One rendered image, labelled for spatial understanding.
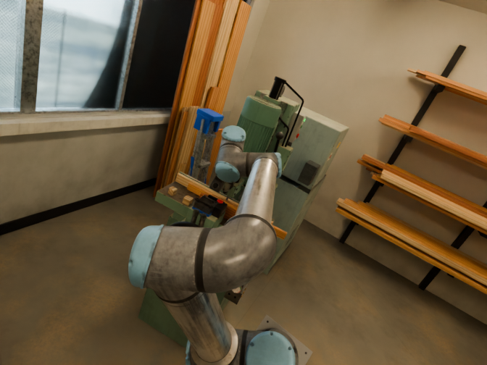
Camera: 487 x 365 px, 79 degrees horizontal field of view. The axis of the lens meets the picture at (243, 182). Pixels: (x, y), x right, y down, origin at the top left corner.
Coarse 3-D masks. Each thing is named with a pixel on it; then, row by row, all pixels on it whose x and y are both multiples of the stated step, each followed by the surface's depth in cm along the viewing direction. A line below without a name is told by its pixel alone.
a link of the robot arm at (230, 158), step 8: (224, 144) 110; (232, 144) 109; (224, 152) 107; (232, 152) 106; (240, 152) 107; (224, 160) 104; (232, 160) 104; (240, 160) 104; (216, 168) 105; (224, 168) 103; (232, 168) 102; (240, 168) 104; (224, 176) 106; (232, 176) 105; (240, 176) 107
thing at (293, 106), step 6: (258, 90) 157; (264, 90) 167; (258, 96) 157; (282, 96) 171; (288, 102) 157; (294, 102) 167; (288, 108) 154; (294, 108) 157; (288, 114) 155; (288, 120) 158; (282, 126) 158; (276, 132) 160; (282, 132) 159; (276, 138) 161; (282, 138) 168; (270, 150) 164; (240, 192) 177; (234, 198) 180; (240, 198) 178
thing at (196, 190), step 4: (188, 184) 165; (192, 184) 165; (188, 188) 166; (192, 188) 165; (196, 188) 164; (200, 188) 164; (196, 192) 165; (200, 192) 164; (204, 192) 163; (208, 192) 164; (276, 228) 156; (276, 232) 156; (280, 232) 155; (284, 232) 155; (280, 236) 156; (284, 236) 155
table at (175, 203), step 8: (176, 184) 167; (160, 192) 154; (176, 192) 159; (184, 192) 162; (192, 192) 166; (160, 200) 155; (168, 200) 153; (176, 200) 152; (176, 208) 153; (184, 208) 151; (184, 216) 153; (224, 224) 149
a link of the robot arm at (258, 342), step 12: (252, 336) 96; (264, 336) 92; (276, 336) 92; (252, 348) 91; (264, 348) 91; (276, 348) 91; (288, 348) 92; (240, 360) 91; (252, 360) 89; (264, 360) 89; (276, 360) 89; (288, 360) 89
